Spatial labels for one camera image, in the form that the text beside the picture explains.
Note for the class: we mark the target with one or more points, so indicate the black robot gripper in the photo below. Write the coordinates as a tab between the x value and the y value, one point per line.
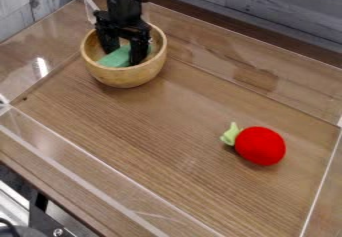
121	21

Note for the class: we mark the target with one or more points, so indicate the green rectangular block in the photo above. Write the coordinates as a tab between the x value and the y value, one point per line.
118	58

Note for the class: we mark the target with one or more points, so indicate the light wooden bowl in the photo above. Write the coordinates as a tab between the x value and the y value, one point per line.
130	76

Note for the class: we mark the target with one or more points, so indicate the clear acrylic tray walls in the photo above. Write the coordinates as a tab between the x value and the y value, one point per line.
132	159

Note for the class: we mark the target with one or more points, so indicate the red plush strawberry toy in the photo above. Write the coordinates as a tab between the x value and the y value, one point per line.
257	143

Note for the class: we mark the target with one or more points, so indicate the black metal table leg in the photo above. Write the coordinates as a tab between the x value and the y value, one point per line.
42	221

